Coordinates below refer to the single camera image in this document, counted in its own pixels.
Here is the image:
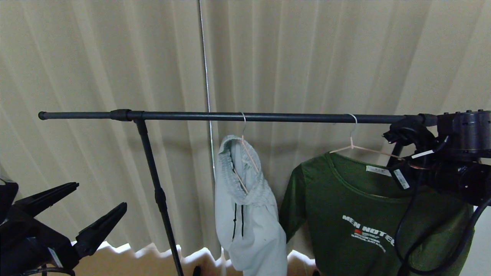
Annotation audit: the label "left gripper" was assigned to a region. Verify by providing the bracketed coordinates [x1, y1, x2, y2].
[0, 182, 128, 276]

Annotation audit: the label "black cable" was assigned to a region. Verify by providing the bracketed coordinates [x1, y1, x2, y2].
[21, 266, 76, 276]
[394, 169, 491, 276]

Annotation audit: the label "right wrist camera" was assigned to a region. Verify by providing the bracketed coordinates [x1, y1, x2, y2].
[383, 117, 438, 154]

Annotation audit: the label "pale grey shorts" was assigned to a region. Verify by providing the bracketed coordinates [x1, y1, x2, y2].
[214, 135, 288, 276]

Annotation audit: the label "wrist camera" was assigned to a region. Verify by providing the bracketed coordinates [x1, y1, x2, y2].
[383, 117, 438, 154]
[0, 179, 19, 223]

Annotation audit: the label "green garment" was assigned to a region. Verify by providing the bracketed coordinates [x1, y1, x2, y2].
[279, 152, 475, 276]

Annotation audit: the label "black clothes rack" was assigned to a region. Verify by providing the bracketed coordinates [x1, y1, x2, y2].
[38, 109, 438, 276]

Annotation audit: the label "beige curtain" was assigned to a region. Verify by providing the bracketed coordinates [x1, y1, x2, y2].
[0, 0, 491, 261]

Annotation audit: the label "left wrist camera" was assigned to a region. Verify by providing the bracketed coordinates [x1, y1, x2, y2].
[0, 179, 19, 223]

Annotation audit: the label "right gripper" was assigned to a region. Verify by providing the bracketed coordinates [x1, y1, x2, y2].
[387, 159, 491, 206]

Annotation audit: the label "pink clothes hanger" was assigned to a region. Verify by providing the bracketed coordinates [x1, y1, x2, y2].
[232, 112, 261, 194]
[329, 114, 403, 160]

